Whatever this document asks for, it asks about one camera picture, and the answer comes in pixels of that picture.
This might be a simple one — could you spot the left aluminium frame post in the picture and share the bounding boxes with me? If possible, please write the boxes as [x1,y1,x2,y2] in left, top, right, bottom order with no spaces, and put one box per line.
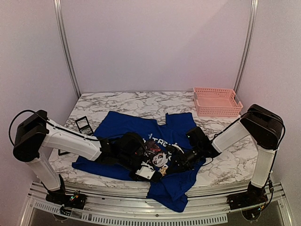
[53,0,81,99]

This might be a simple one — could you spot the aluminium front rail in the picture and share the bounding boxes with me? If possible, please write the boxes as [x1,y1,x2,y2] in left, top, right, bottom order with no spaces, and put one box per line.
[20,182,293,226]

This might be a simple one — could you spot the silver brooch in far box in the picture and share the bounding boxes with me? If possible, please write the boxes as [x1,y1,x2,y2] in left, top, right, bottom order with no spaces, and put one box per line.
[82,129,91,135]

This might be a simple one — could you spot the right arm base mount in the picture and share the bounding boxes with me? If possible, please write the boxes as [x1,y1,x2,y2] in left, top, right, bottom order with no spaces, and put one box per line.
[227,184,274,211]

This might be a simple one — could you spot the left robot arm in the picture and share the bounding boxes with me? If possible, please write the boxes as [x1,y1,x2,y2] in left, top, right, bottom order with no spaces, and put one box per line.
[9,110,162,204]

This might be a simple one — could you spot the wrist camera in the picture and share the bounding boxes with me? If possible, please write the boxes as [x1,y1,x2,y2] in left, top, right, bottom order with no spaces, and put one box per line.
[166,145,184,156]
[135,162,155,181]

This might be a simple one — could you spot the black display box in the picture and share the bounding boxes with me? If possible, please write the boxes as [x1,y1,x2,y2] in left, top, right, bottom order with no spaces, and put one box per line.
[75,116,94,136]
[58,149,69,156]

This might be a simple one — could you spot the aluminium frame post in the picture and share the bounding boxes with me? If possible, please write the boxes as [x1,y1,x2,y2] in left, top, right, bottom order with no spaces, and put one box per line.
[53,0,81,99]
[234,0,259,94]

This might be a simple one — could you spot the right aluminium frame post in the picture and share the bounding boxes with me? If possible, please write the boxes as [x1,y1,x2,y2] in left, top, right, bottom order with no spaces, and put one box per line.
[234,0,259,94]

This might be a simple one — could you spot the sparkly flower brooch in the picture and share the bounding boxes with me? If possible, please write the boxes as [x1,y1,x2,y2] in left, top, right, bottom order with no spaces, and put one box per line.
[159,165,168,177]

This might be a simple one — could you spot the near black display box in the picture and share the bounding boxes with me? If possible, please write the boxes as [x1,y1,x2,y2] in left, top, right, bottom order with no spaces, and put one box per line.
[58,149,69,156]

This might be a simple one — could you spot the pink plastic basket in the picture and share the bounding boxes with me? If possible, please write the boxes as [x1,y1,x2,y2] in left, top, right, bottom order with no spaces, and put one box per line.
[193,87,243,117]

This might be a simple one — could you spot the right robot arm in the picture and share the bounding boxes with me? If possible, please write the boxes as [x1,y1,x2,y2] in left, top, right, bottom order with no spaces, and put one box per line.
[166,104,285,205]

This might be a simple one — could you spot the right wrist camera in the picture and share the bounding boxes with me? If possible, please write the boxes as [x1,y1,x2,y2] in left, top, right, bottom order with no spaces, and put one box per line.
[166,145,184,156]

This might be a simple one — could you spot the blue printed t-shirt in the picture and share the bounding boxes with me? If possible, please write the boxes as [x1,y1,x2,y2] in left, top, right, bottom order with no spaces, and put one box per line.
[71,111,208,213]

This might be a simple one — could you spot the far black display box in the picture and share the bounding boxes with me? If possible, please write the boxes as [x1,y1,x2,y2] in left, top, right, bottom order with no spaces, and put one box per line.
[75,116,94,136]

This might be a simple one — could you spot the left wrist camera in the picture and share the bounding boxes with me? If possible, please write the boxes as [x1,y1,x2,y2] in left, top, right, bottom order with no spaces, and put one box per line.
[135,162,155,181]

